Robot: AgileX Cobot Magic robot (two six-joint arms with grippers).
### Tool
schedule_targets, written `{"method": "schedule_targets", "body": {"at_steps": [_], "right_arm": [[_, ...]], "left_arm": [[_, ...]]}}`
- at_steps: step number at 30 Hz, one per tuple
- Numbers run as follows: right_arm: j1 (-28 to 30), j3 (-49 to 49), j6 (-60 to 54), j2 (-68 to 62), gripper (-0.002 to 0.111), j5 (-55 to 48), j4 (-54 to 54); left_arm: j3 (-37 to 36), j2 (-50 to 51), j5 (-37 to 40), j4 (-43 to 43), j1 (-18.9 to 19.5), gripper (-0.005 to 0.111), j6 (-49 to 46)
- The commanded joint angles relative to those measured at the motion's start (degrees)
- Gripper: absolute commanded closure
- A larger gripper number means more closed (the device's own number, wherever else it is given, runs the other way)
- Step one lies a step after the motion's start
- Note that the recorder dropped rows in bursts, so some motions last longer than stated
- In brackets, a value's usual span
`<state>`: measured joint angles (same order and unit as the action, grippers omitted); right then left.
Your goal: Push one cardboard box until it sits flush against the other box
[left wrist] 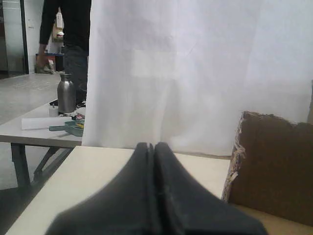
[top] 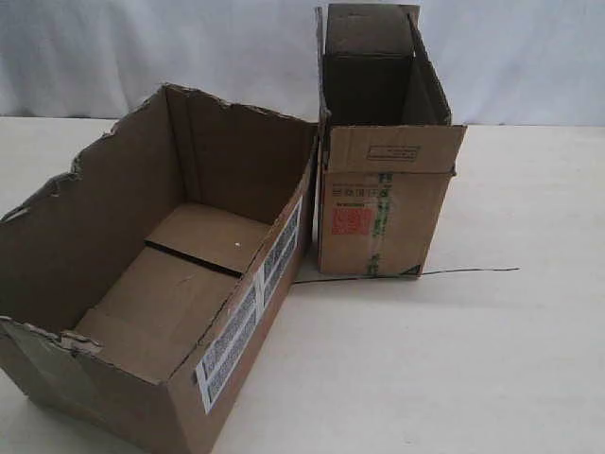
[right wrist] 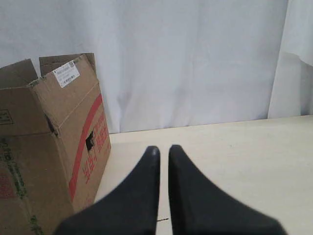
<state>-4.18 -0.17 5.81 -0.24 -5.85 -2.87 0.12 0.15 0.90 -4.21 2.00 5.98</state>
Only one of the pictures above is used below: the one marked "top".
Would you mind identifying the thin black line marker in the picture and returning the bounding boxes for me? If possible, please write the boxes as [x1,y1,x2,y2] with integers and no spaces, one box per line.
[293,267,521,285]

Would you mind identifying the torn cardboard box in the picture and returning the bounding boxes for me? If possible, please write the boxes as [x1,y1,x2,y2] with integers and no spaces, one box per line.
[1,84,318,453]

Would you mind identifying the tall taped cardboard box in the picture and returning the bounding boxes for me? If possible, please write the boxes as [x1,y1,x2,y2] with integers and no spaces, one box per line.
[316,3,466,278]

